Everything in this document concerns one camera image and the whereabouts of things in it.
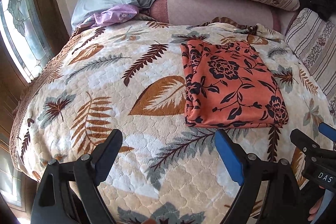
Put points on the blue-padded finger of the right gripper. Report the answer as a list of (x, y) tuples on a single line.
[(327, 131)]

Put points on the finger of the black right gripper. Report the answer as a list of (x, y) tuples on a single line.
[(304, 143)]

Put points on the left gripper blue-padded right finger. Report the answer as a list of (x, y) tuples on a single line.
[(282, 202)]

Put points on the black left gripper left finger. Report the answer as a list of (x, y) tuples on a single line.
[(68, 191)]

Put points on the orange floral blouse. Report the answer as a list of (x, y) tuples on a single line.
[(229, 86)]

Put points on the person's right hand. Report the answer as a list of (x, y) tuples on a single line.
[(313, 211)]

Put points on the striped floral side pillow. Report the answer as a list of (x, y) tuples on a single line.
[(313, 42)]

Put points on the cream leaf-pattern blanket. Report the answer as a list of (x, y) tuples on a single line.
[(130, 77)]

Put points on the stained glass window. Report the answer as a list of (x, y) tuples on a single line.
[(24, 37)]

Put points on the purple floral cloth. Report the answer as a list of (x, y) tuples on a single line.
[(114, 15)]

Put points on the pink quilted bolster cushion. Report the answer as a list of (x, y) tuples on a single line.
[(243, 12)]

